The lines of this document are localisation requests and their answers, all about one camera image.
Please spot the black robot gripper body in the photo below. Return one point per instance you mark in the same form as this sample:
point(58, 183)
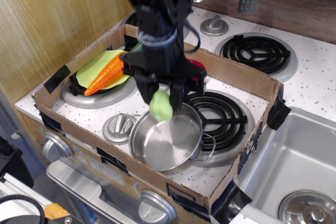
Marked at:
point(166, 63)

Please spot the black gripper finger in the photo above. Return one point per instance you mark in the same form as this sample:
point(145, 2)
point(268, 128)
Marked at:
point(147, 86)
point(178, 91)

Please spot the green toy broccoli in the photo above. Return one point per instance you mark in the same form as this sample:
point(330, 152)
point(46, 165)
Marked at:
point(160, 107)

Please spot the small steel pan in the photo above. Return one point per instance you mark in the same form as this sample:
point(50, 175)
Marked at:
point(169, 146)

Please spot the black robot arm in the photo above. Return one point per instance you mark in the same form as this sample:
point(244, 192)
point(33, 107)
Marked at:
point(161, 22)

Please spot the red toy bell pepper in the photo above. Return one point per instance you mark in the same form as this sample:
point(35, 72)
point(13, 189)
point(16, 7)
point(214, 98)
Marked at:
point(197, 63)

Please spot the orange toy carrot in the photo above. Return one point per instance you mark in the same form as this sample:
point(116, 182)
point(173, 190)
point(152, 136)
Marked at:
point(111, 72)

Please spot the front left burner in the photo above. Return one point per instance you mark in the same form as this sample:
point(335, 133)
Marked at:
point(99, 100)

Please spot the back left burner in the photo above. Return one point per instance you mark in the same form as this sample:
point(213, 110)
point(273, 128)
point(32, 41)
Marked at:
point(130, 19)

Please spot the silver stovetop knob front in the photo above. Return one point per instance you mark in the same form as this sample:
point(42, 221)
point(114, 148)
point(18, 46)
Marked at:
point(117, 129)

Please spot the silver stovetop knob back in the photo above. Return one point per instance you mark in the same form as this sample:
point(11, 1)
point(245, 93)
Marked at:
point(214, 27)

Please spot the light green plate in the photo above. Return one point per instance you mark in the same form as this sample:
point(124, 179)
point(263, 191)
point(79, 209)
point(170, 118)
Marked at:
point(88, 72)

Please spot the front right black burner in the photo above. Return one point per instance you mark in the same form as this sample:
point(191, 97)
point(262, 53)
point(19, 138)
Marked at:
point(227, 123)

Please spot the black burner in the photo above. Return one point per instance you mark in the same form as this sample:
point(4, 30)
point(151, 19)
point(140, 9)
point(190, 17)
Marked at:
point(265, 53)
point(227, 123)

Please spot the back right black burner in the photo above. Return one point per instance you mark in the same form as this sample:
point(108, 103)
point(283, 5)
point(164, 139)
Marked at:
point(265, 53)

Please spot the cardboard fence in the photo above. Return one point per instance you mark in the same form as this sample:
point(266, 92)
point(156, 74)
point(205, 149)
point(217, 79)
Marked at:
point(244, 78)

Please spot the silver oven knob left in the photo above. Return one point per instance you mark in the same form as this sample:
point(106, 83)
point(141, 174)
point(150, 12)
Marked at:
point(55, 148)

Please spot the silver oven knob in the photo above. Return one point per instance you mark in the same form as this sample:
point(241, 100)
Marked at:
point(55, 148)
point(155, 209)

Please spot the silver oven knob right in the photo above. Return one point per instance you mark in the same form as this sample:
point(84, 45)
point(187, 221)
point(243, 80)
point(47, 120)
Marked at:
point(155, 209)

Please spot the grey sink basin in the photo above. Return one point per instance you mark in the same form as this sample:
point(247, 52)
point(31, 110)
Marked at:
point(300, 155)

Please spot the yellow cloth scrap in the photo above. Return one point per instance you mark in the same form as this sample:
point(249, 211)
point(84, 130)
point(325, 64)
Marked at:
point(55, 211)

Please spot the steel sink drain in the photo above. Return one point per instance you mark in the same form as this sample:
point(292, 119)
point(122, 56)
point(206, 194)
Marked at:
point(307, 206)

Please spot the silver oven door handle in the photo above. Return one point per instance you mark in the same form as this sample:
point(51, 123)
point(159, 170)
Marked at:
point(78, 185)

